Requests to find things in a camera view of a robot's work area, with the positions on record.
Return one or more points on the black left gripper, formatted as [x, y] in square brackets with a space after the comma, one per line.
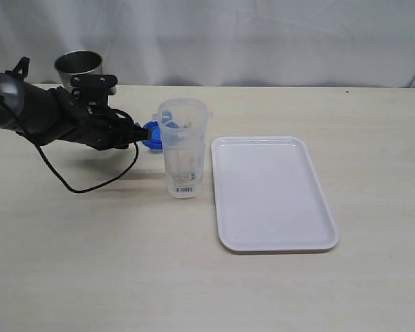
[96, 127]

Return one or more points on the stainless steel cup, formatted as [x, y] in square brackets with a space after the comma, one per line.
[77, 62]

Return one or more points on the blue container lid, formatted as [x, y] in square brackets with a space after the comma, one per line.
[166, 119]

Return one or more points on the clear plastic container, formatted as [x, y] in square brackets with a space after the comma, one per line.
[184, 149]

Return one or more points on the white plastic tray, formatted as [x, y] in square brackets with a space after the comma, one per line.
[268, 197]

